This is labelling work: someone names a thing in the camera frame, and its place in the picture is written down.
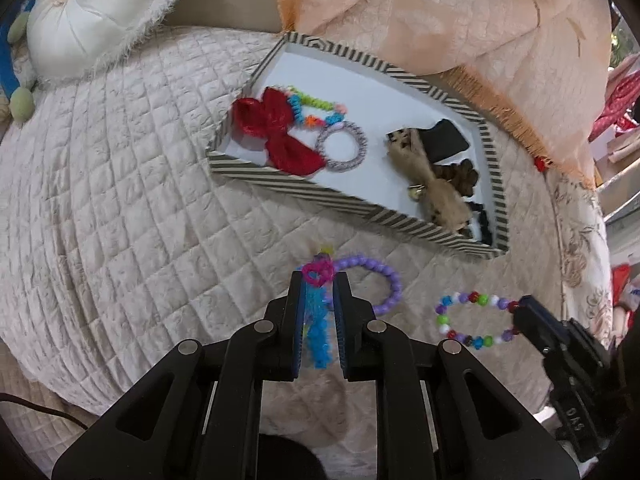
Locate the brown scrunchie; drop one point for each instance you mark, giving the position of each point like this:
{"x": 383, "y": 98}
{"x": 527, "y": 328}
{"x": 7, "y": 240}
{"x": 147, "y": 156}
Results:
{"x": 462, "y": 175}

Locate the red patterned cloth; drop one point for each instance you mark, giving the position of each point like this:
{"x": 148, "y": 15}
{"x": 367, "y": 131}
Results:
{"x": 620, "y": 95}

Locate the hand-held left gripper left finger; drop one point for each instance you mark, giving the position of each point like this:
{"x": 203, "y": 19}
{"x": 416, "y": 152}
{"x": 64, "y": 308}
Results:
{"x": 299, "y": 320}

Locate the striped cardboard box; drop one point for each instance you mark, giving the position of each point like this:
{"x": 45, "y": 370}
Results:
{"x": 380, "y": 110}

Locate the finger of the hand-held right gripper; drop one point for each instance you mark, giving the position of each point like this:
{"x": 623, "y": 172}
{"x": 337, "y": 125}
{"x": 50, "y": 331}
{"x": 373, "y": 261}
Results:
{"x": 535, "y": 320}

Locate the round white satin pillow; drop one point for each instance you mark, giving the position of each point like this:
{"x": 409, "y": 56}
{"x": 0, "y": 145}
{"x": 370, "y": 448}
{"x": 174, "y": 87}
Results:
{"x": 100, "y": 10}

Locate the beige leopard hair bow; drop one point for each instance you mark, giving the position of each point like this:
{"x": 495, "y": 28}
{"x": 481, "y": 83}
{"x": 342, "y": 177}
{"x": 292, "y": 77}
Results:
{"x": 440, "y": 195}

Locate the black scrunchie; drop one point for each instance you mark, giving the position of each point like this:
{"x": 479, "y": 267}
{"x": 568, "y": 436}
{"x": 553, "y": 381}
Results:
{"x": 485, "y": 220}

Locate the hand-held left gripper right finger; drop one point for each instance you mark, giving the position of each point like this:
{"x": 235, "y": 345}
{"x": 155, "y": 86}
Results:
{"x": 340, "y": 330}

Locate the black fabric hair accessory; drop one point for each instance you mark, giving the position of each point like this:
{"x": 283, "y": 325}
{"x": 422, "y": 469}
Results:
{"x": 445, "y": 140}

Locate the green and blue plush toy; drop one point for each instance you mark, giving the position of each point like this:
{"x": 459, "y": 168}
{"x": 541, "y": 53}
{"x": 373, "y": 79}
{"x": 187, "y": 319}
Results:
{"x": 22, "y": 102}

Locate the peach fringed blanket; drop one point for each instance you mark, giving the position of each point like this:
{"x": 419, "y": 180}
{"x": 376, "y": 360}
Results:
{"x": 450, "y": 20}

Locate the white shelf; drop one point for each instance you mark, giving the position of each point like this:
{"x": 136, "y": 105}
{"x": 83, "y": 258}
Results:
{"x": 620, "y": 175}

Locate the red velvet hair bow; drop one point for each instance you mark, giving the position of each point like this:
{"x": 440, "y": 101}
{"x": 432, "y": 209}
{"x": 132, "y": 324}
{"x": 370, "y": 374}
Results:
{"x": 295, "y": 155}

